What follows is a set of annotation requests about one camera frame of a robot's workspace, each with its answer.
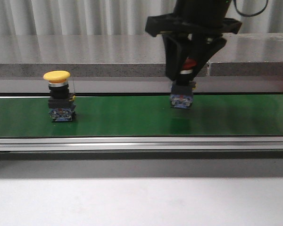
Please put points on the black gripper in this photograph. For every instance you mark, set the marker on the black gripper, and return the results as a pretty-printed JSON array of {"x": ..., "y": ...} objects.
[{"x": 190, "y": 17}]

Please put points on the grey stone slab right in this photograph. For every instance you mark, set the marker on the grey stone slab right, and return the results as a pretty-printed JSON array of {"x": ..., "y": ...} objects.
[{"x": 251, "y": 54}]

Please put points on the grey stone slab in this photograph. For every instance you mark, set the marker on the grey stone slab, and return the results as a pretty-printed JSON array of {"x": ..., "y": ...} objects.
[
  {"x": 251, "y": 54},
  {"x": 84, "y": 56}
]

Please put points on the green conveyor belt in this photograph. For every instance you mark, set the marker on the green conveyor belt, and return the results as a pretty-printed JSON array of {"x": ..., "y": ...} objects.
[{"x": 209, "y": 115}]

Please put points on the grey stone slab left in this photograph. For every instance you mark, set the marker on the grey stone slab left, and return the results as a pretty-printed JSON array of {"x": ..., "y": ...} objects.
[{"x": 84, "y": 56}]

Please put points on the white corrugated curtain backdrop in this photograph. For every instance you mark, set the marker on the white corrugated curtain backdrop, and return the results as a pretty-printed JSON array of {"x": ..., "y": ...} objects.
[{"x": 116, "y": 17}]

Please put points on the white conveyor back panel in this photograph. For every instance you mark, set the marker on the white conveyor back panel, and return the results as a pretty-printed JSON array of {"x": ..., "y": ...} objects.
[{"x": 214, "y": 84}]

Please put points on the aluminium conveyor front rail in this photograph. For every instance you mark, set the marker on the aluminium conveyor front rail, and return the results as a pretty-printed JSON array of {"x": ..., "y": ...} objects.
[{"x": 141, "y": 144}]

